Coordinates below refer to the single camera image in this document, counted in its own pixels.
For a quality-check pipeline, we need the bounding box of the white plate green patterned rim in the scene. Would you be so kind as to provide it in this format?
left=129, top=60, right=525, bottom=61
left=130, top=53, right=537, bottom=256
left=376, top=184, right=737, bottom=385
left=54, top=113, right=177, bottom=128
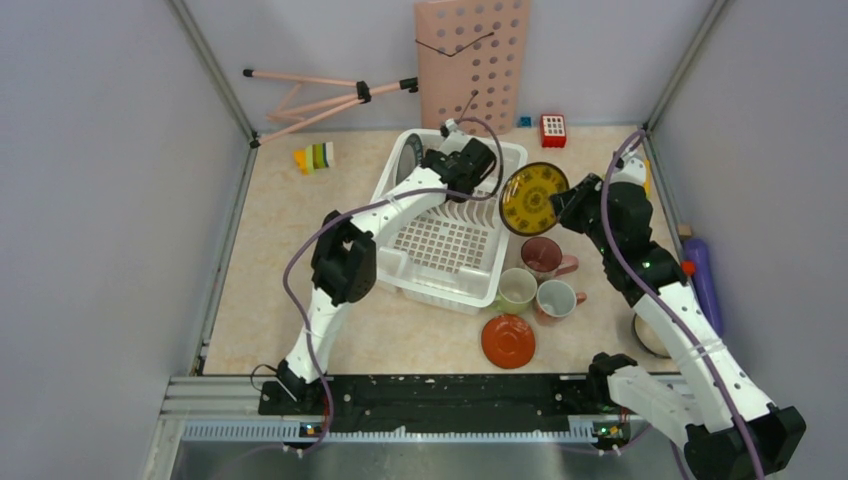
left=395, top=134, right=424, bottom=184

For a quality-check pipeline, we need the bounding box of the yellow patterned plate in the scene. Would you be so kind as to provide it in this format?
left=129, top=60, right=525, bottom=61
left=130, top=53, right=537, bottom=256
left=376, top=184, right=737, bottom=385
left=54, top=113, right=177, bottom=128
left=499, top=162, right=570, bottom=237

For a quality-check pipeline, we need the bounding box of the pink patterned mug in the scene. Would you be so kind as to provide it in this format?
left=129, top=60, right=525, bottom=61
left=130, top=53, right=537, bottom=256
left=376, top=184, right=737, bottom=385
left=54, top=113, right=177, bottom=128
left=519, top=236, right=579, bottom=284

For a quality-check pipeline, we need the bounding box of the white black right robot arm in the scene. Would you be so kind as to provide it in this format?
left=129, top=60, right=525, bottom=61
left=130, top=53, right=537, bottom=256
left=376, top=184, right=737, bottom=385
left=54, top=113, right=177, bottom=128
left=549, top=164, right=806, bottom=479

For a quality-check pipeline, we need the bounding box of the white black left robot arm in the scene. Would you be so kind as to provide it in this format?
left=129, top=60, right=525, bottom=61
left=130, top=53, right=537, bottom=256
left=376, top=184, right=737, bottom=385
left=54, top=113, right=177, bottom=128
left=276, top=133, right=504, bottom=414

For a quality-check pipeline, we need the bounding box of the white plastic dish rack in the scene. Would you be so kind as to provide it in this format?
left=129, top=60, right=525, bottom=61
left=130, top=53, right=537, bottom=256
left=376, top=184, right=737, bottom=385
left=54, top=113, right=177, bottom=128
left=369, top=129, right=528, bottom=315

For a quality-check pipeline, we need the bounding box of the yellow triangle toy block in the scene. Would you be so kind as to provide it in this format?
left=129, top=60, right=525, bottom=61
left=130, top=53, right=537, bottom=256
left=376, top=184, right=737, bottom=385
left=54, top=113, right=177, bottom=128
left=642, top=159, right=652, bottom=199

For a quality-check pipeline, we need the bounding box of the red white toy block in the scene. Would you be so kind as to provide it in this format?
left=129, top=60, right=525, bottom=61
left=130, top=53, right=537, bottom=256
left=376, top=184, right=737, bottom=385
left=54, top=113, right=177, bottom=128
left=539, top=114, right=567, bottom=148

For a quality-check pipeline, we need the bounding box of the pink mug white interior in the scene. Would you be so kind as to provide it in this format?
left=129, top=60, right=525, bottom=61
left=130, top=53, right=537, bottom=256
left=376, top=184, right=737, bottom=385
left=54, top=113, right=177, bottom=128
left=533, top=279, right=588, bottom=326

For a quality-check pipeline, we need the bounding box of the light green mug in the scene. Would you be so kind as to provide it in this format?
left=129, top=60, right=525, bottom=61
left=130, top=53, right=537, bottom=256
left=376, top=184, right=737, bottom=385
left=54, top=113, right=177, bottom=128
left=488, top=268, right=538, bottom=315

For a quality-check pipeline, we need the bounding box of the pink perforated board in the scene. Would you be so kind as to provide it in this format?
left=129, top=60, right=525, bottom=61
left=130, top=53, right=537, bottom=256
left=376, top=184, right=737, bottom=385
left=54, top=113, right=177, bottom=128
left=413, top=0, right=533, bottom=135

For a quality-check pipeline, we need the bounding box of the purple bottle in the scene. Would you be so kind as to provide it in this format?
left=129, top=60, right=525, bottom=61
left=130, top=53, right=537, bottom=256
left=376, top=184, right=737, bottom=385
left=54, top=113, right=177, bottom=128
left=681, top=238, right=725, bottom=337

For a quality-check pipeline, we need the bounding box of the pink tripod stand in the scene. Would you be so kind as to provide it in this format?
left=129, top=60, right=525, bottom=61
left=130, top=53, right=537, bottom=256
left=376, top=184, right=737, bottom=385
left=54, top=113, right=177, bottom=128
left=242, top=67, right=420, bottom=148

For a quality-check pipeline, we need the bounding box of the striped colourful toy block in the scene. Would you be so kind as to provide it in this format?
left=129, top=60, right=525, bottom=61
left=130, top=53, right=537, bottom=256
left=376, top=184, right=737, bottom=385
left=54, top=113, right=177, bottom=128
left=293, top=142, right=335, bottom=175

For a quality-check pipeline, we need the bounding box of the orange saucer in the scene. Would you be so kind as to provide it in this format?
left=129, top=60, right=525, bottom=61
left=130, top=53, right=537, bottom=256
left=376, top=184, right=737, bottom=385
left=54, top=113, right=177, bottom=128
left=481, top=314, right=536, bottom=370

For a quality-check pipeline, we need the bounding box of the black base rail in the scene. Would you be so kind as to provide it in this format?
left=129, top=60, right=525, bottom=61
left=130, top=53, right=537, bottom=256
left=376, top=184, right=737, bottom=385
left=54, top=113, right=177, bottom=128
left=258, top=374, right=620, bottom=434

